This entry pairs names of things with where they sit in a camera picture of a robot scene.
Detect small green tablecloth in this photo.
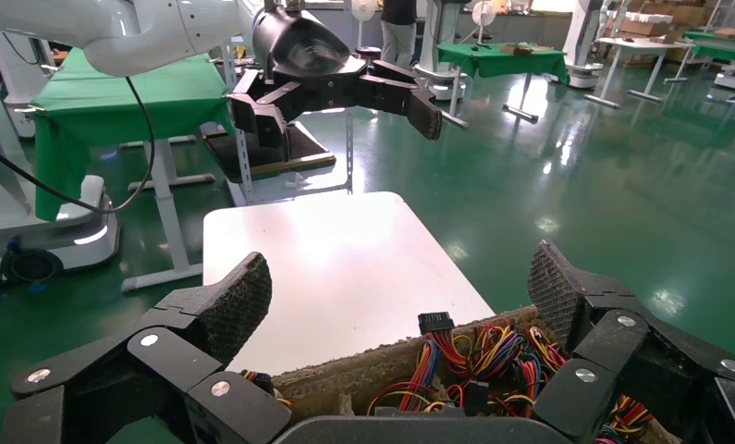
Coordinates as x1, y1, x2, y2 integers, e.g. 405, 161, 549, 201
435, 43, 570, 84

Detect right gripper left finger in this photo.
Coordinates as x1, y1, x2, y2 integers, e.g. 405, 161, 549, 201
0, 251, 291, 444

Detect white table frame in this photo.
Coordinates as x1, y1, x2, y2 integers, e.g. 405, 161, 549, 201
118, 135, 216, 293
439, 67, 541, 131

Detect white wheeled robot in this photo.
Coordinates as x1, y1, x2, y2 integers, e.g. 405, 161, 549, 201
412, 0, 468, 103
561, 0, 606, 91

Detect brown cardboard divider box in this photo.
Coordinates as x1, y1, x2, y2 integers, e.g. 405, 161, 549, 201
272, 304, 680, 444

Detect white standing fan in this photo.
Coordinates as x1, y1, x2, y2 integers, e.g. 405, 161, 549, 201
349, 0, 379, 52
471, 0, 498, 45

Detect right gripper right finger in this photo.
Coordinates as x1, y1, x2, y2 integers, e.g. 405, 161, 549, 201
528, 240, 735, 444

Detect stacked cardboard boxes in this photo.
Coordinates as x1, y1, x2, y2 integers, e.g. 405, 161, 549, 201
615, 0, 715, 45

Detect green cloth covered table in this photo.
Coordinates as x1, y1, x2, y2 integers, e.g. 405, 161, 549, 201
31, 47, 235, 223

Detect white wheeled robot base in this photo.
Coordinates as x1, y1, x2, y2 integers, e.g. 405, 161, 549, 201
0, 27, 122, 290

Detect colourful wire harness bundle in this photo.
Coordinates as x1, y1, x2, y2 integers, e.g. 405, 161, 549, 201
464, 318, 568, 419

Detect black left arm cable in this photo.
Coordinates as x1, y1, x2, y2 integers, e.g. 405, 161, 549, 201
0, 76, 157, 216

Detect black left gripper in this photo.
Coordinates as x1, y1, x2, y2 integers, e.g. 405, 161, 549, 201
227, 6, 443, 167

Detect metal slotted shelf rack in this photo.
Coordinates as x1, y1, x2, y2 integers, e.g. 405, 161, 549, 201
202, 39, 356, 207

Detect standing person dark shirt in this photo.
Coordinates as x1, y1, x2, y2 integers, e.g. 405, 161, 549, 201
379, 0, 419, 69

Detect white work table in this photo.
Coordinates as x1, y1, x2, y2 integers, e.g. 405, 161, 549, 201
584, 35, 694, 112

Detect power supply with coloured wires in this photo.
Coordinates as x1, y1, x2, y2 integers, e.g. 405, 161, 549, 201
241, 369, 295, 409
594, 395, 655, 444
366, 312, 470, 418

